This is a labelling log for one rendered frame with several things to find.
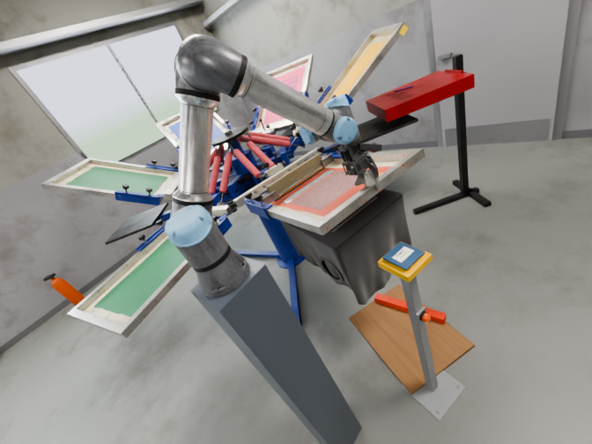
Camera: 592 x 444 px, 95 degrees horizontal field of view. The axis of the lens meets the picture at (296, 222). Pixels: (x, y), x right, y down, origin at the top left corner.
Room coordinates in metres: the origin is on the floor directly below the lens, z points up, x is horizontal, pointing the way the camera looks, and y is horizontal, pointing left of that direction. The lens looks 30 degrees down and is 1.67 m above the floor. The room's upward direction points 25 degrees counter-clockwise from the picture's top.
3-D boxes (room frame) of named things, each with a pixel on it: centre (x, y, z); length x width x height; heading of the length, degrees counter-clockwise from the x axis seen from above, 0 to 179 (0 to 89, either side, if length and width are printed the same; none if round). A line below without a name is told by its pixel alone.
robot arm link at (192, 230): (0.68, 0.26, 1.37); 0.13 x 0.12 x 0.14; 14
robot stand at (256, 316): (0.67, 0.26, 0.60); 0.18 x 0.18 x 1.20; 36
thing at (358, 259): (0.98, -0.30, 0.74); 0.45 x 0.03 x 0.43; 111
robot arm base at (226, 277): (0.67, 0.26, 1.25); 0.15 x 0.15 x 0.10
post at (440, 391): (0.68, -0.29, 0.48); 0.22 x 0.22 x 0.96; 21
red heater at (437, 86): (2.02, -1.22, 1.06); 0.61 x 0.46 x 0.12; 81
